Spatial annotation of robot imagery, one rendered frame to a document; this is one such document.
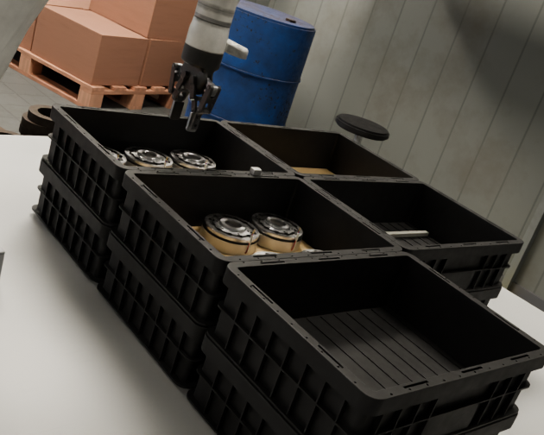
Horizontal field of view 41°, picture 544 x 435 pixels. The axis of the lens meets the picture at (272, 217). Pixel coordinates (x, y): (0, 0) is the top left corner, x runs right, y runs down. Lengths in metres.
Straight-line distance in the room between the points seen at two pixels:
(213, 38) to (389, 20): 3.18
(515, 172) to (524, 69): 0.53
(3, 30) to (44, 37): 3.90
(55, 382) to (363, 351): 0.45
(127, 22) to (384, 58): 1.72
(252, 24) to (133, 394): 3.14
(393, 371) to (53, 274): 0.61
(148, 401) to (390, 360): 0.36
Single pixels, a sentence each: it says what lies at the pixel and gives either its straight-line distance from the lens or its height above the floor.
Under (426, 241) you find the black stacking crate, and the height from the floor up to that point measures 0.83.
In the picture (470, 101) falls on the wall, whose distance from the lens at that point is 4.16.
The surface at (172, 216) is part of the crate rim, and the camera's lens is 1.08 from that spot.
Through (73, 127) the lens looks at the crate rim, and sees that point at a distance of 1.36.
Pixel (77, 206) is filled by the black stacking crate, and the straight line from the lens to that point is 1.34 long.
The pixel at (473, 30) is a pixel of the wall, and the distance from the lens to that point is 4.20.
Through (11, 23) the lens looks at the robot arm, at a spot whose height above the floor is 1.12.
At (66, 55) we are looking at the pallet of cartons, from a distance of 4.87.
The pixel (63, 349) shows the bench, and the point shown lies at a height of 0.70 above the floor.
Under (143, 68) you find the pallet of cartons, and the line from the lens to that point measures 4.97.
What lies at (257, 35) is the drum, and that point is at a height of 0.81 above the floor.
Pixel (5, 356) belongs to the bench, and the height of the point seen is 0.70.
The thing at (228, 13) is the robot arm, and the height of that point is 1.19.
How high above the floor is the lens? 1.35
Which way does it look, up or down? 21 degrees down
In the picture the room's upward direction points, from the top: 19 degrees clockwise
